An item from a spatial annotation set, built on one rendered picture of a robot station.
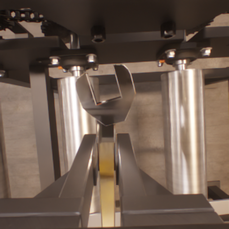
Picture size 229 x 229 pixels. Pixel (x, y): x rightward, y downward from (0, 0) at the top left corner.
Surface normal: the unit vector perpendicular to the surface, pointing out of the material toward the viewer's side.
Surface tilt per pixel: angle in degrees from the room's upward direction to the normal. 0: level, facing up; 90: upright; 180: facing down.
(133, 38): 0
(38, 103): 0
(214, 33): 0
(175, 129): 42
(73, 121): 8
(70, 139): 20
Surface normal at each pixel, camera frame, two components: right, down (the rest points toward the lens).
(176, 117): -0.66, 0.09
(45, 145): 0.02, 0.06
